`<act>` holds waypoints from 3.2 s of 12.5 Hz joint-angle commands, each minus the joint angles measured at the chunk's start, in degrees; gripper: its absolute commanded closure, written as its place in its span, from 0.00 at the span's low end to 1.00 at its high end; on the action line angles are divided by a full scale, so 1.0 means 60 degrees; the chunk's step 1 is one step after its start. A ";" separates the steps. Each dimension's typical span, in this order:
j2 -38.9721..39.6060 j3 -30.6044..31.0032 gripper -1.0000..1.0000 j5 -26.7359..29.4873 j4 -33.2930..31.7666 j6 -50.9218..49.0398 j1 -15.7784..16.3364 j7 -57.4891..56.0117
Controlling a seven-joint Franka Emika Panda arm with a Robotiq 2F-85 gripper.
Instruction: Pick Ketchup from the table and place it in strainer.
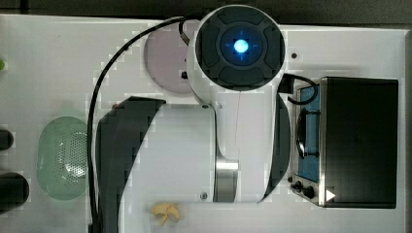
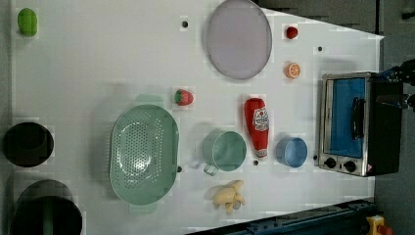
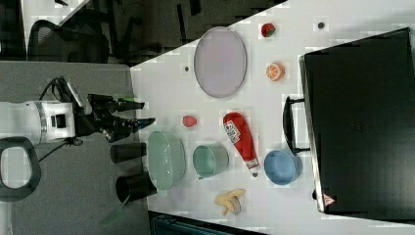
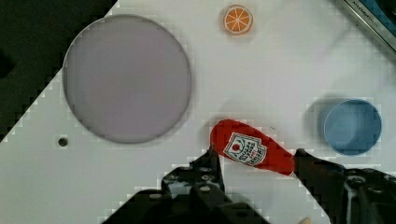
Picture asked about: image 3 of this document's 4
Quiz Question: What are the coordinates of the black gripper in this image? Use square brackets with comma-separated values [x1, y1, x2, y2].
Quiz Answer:
[75, 94, 156, 143]

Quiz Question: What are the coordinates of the red ketchup bottle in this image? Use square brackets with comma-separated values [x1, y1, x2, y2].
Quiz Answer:
[223, 112, 260, 177]

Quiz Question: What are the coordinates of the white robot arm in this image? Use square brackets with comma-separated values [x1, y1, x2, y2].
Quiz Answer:
[1, 94, 156, 203]

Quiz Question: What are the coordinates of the green plastic strainer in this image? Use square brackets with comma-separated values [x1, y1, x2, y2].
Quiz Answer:
[147, 131, 186, 191]

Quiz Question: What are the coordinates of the toy strawberry near strainer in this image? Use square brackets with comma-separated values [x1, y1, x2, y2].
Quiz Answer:
[182, 116, 197, 127]

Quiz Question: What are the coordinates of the green toy object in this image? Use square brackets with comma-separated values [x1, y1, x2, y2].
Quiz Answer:
[117, 97, 135, 102]

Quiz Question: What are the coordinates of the small black cylinder container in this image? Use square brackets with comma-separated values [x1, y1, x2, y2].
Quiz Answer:
[111, 142, 147, 164]

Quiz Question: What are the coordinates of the large black cylinder container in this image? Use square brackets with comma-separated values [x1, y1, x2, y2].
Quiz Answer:
[115, 171, 157, 203]

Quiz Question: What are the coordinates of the black office chair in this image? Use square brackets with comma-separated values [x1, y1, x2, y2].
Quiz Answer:
[27, 20, 110, 64]

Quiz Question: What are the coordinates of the green utensil in container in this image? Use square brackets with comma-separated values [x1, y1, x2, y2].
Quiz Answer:
[99, 197, 129, 227]

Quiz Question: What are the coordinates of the green mug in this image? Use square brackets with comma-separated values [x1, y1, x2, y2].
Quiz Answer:
[193, 142, 229, 179]

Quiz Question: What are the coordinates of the lavender round plate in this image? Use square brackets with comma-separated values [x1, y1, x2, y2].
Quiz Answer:
[194, 26, 247, 98]

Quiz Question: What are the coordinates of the toy peeled banana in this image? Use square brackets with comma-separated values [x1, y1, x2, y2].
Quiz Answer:
[213, 189, 246, 216]

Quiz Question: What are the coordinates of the toy orange half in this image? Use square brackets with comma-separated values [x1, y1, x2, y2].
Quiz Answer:
[266, 63, 285, 81]

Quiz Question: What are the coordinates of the blue bowl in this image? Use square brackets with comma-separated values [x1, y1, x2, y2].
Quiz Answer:
[264, 149, 302, 185]

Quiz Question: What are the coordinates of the toy strawberry far corner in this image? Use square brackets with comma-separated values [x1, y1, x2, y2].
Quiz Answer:
[261, 23, 276, 37]

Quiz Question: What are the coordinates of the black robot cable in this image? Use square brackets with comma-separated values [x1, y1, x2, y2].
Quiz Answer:
[38, 76, 84, 164]

